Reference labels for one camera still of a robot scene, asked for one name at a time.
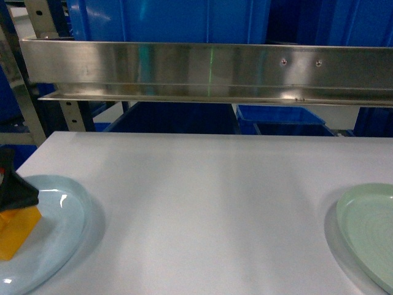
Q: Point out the dark blue lower bin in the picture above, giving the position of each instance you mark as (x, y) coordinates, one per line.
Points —
(184, 118)

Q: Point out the light green plate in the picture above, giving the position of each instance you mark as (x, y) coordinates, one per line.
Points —
(364, 217)

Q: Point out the large blue bin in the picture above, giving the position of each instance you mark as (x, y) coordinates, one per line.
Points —
(220, 22)
(338, 23)

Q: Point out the yellow toy building block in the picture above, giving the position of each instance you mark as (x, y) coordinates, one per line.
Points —
(16, 226)

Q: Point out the large blue bin left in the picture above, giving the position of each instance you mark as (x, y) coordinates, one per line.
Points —
(220, 22)

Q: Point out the steel rack upright post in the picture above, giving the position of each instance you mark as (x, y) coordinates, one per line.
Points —
(12, 64)

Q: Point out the stainless steel shelf rail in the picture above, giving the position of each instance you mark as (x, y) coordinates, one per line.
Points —
(211, 73)

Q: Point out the light blue plate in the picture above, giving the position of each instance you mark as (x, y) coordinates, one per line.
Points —
(65, 207)

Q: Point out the large blue bin right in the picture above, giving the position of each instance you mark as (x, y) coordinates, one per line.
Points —
(338, 23)

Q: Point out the blue bin below shelf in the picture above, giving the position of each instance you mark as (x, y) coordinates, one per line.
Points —
(280, 120)

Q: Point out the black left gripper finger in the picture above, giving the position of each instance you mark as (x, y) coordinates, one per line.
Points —
(16, 193)

